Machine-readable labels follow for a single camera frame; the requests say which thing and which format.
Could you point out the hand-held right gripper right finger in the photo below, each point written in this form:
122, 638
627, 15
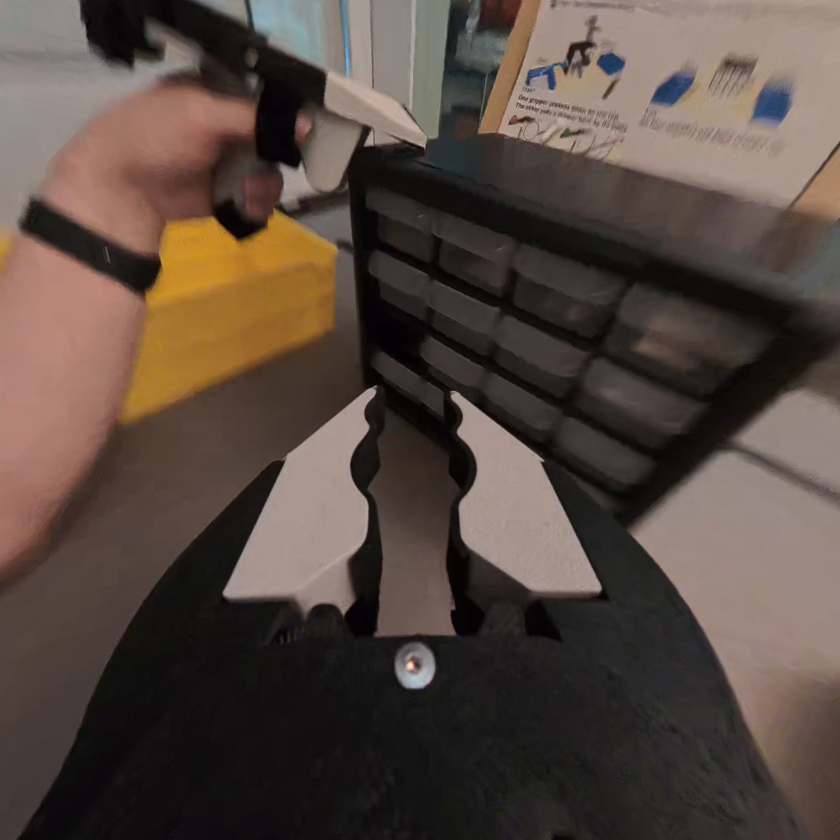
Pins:
525, 525

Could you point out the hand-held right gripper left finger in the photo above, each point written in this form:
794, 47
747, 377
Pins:
308, 525

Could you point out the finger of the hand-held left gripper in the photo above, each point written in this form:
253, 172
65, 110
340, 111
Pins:
367, 108

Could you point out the black drawer cabinet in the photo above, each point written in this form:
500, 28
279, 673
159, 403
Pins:
525, 170

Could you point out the yellow storage bin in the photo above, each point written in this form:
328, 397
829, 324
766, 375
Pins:
229, 315

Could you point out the person's left forearm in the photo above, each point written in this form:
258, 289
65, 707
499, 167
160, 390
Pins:
52, 394

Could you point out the person's left hand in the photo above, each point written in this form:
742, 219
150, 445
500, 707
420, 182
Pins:
144, 157

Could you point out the instruction poster on board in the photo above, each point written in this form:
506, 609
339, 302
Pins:
506, 72

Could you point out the printed instruction poster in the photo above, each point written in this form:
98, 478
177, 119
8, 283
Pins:
689, 65

